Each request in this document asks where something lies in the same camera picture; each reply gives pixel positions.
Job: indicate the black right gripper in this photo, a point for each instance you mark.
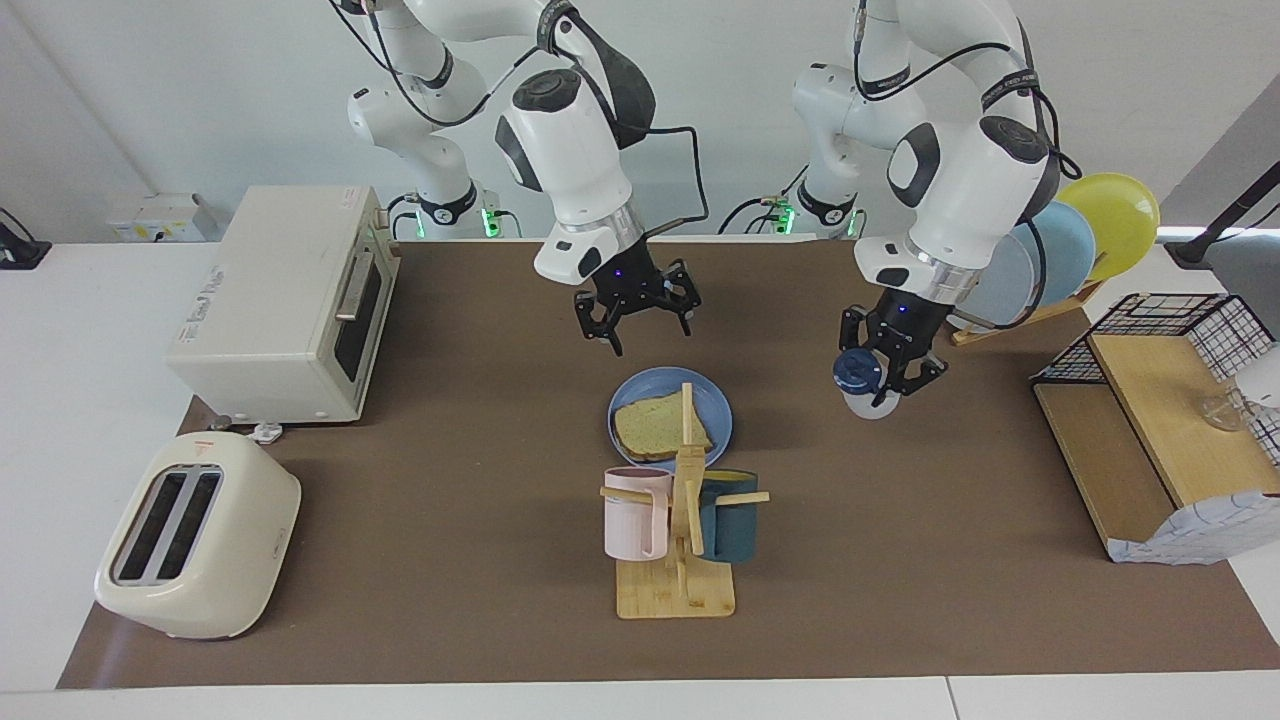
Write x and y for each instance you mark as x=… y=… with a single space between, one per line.
x=635 y=285

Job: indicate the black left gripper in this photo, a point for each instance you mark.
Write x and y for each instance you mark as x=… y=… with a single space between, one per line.
x=908 y=322

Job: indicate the translucent bottle with navy cap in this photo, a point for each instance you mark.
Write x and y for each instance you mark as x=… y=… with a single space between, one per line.
x=860 y=370

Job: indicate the toasted bread slice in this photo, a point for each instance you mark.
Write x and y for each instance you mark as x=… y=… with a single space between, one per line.
x=655 y=430

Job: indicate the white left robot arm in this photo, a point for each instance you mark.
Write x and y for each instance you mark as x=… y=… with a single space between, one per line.
x=960 y=200

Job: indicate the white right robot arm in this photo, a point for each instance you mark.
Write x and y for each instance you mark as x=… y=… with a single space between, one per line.
x=570 y=150

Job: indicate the blue round plate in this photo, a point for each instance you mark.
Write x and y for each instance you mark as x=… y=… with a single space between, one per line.
x=640 y=385

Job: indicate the pale grey-blue plate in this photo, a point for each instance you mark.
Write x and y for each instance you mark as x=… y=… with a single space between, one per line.
x=1005 y=290

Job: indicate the wooden plate rack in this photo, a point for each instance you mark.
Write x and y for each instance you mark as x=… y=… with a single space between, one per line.
x=1020 y=322

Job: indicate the light blue plate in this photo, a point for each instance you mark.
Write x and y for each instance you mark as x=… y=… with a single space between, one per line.
x=1068 y=255

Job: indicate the yellow plate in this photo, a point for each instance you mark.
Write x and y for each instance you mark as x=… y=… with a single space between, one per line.
x=1125 y=220

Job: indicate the brown table mat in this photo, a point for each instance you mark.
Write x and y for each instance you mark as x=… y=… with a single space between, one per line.
x=480 y=420

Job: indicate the pink ribbed mug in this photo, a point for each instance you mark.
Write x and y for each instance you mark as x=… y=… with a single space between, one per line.
x=630 y=520

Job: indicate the teal mug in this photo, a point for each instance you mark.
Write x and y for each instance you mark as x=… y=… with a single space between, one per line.
x=735 y=530

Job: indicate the wooden mug tree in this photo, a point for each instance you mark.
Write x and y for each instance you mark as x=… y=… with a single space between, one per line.
x=675 y=595

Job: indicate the clear glass cup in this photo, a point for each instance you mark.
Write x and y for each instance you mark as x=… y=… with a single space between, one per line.
x=1225 y=412

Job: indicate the white checkered cloth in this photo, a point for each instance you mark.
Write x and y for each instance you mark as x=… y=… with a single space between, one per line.
x=1200 y=530

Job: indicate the white toaster oven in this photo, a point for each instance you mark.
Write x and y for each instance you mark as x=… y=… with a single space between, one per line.
x=270 y=330

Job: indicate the cream two-slot toaster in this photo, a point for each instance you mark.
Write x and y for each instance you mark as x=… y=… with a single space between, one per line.
x=235 y=560

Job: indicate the white power outlet box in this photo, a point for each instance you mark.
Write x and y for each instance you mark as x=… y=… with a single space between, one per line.
x=160 y=218

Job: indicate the black clamp mount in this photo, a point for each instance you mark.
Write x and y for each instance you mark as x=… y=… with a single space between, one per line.
x=22 y=250

